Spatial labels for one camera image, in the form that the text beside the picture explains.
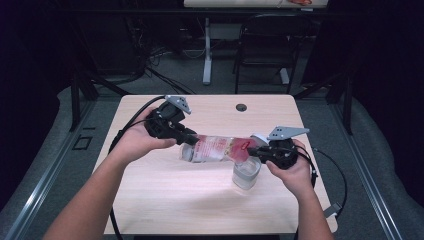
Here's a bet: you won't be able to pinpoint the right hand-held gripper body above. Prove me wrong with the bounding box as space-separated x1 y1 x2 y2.
267 125 310 170

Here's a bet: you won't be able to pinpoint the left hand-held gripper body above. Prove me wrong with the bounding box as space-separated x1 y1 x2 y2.
144 95 193 140

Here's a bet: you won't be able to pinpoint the white lidded container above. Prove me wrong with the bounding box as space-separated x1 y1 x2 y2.
232 133 270 191

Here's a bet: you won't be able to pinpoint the red and white spouted pouch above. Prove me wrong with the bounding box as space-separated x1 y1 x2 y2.
179 133 268 164

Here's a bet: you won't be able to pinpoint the person's right hand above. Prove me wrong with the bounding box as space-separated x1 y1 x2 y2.
265 139 316 200

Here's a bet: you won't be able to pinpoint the person's left hand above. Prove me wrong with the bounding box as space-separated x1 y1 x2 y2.
111 105 178 165

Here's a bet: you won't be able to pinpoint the grey table clip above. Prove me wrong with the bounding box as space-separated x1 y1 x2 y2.
323 202 343 219

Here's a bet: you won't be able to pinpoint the black metal stand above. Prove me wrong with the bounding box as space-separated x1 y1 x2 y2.
68 71 131 133
293 71 354 136

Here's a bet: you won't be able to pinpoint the white desk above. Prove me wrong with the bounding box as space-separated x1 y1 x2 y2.
183 0 331 86

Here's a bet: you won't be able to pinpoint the black folding chair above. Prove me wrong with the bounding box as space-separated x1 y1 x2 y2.
233 13 314 95

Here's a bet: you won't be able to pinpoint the black curtain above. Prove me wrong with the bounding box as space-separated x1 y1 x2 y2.
349 0 424 214
0 0 73 211

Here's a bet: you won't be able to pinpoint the left hand-held gripper cable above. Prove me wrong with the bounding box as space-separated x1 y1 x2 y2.
108 95 167 240

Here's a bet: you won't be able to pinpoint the hand-held gripper cable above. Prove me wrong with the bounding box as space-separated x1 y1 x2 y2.
108 95 167 240
295 147 349 221

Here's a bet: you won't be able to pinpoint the black floor cables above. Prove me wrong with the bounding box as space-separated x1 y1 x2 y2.
126 16 198 96

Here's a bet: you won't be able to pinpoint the right hand-held gripper cable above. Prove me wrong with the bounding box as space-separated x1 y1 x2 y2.
295 147 349 221

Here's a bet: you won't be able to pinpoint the aluminium floor rail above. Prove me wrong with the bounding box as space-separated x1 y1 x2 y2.
3 99 98 240
328 99 404 240

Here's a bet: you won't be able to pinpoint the black rectangular floor frame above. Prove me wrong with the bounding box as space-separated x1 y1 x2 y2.
72 134 94 151

